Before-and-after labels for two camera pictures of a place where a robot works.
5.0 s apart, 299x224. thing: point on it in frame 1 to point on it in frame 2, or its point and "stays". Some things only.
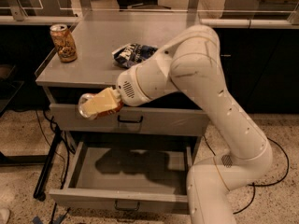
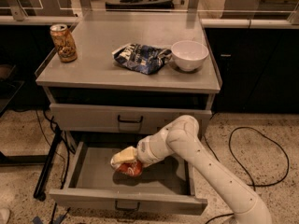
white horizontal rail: x=250 y=23 stays
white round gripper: x=127 y=85 to x=144 y=153
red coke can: x=92 y=116 to x=132 y=169
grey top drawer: x=68 y=119 stays
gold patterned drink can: x=64 y=42 stays
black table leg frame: x=47 y=161 stays
